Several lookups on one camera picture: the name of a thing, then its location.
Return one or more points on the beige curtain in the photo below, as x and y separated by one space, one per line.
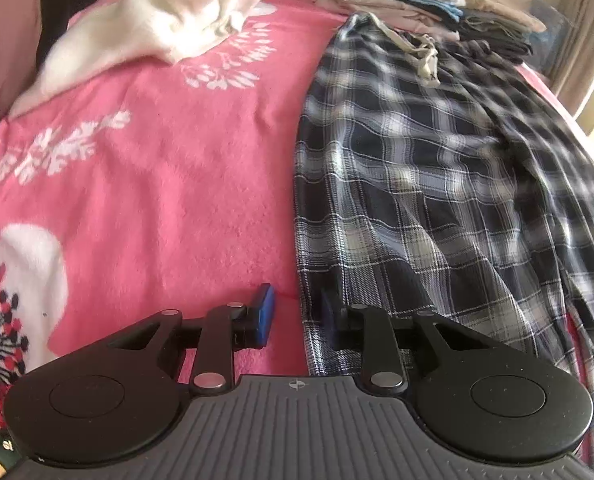
584 35

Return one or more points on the stack of dark folded clothes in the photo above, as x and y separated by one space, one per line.
502 30

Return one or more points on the dark plaid pants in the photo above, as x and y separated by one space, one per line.
427 185

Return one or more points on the pink floral blanket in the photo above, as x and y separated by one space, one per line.
167 185

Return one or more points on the mauve cushion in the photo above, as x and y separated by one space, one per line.
4 35

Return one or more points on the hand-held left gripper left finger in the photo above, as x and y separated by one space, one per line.
264 317

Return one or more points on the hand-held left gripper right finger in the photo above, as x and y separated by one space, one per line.
349 325

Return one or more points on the cream fleece garment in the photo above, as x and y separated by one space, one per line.
147 30

